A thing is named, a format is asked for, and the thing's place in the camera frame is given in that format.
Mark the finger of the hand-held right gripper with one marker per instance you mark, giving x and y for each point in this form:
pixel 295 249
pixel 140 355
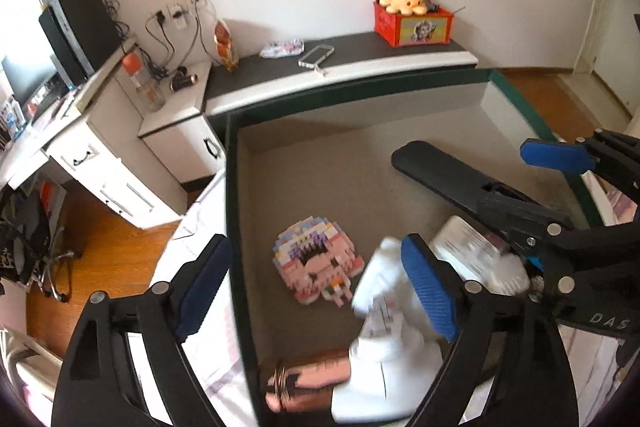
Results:
pixel 525 222
pixel 550 154

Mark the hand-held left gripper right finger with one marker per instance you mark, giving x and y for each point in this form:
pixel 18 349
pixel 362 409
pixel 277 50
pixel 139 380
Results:
pixel 430 292

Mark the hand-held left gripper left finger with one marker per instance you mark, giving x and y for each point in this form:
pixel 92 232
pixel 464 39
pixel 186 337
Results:
pixel 200 292

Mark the green-rimmed storage box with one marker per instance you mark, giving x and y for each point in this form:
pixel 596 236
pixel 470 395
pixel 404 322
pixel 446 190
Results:
pixel 325 167

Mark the white labelled box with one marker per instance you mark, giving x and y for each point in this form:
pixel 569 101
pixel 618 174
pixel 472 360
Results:
pixel 465 242

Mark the striped white bedsheet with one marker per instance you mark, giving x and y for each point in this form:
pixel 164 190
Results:
pixel 197 212

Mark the pink building block toy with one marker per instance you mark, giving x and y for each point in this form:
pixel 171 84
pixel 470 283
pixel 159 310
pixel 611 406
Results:
pixel 310 257

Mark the pink bottle with gold bands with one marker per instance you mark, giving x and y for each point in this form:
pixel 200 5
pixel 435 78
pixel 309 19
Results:
pixel 320 369

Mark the black office chair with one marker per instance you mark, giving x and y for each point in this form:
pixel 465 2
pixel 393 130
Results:
pixel 57 267

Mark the white nightstand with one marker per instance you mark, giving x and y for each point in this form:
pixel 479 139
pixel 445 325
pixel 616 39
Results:
pixel 185 142

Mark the white desk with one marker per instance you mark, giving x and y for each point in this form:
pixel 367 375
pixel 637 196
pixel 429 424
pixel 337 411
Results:
pixel 100 157

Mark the red printed box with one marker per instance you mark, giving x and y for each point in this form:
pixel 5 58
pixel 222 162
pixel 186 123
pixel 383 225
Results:
pixel 415 27

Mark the dark clothes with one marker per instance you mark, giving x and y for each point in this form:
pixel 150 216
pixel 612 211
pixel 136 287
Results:
pixel 22 237

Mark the small black cylindrical device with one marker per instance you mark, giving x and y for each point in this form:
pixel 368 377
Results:
pixel 184 82

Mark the orange-capped water bottle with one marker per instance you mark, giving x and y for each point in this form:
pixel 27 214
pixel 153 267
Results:
pixel 142 82

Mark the black-topped low cabinet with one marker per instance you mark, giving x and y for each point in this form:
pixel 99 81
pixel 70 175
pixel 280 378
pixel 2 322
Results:
pixel 350 49

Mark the orange snack bag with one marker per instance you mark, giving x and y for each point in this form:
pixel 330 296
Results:
pixel 226 44

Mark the clear phone case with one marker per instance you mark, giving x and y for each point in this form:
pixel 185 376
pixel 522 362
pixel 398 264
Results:
pixel 316 56

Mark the crumpled plastic wrapper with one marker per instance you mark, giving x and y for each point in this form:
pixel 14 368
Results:
pixel 281 48

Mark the black computer monitor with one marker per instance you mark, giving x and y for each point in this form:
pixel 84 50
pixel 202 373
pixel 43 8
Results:
pixel 27 79

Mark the black computer tower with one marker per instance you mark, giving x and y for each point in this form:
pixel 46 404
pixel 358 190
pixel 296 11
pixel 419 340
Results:
pixel 85 32

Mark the white wall socket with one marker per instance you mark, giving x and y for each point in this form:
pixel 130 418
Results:
pixel 180 7

